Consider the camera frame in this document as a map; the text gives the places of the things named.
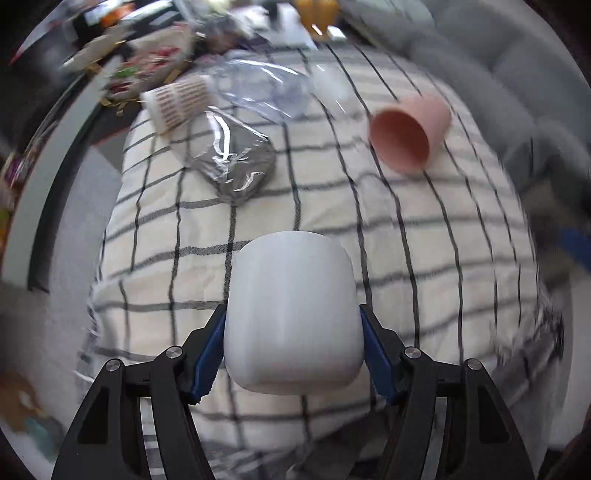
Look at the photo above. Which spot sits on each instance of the orange bottle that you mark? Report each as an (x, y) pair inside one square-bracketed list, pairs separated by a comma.
[(317, 14)]

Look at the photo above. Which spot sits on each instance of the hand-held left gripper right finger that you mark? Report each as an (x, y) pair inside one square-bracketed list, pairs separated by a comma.
[(375, 357)]

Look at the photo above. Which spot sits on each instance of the grey packet in clear wrap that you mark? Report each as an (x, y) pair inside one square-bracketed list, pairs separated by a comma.
[(235, 157)]

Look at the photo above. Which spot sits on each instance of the white patterned paper cup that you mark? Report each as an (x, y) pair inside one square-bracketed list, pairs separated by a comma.
[(178, 102)]

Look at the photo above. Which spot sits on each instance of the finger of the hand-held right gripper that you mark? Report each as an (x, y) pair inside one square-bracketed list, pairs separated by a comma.
[(570, 244)]

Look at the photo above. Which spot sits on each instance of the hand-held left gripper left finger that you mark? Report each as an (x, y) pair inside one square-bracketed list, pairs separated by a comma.
[(208, 357)]

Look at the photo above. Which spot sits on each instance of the grey sofa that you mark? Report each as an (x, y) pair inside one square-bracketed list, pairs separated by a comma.
[(503, 78)]

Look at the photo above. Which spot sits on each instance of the checked white blanket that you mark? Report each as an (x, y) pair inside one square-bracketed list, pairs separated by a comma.
[(318, 221)]

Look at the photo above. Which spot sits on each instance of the pink cup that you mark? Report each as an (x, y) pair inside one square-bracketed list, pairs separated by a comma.
[(406, 134)]

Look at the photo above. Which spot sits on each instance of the clear plastic bag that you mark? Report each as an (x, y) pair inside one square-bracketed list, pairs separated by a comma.
[(265, 87)]

